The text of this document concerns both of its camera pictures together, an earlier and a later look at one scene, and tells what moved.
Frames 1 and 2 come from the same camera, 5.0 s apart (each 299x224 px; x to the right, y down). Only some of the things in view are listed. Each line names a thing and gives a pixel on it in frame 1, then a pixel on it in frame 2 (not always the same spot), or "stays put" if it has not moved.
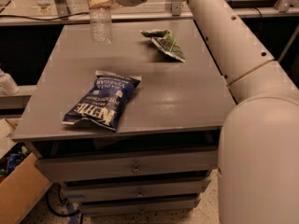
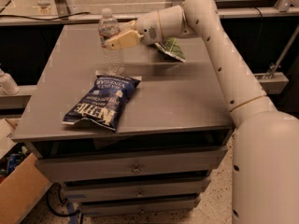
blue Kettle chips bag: (104, 100) stays put
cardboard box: (22, 178) stays put
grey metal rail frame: (59, 11) stays put
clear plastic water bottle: (101, 24) -> (113, 59)
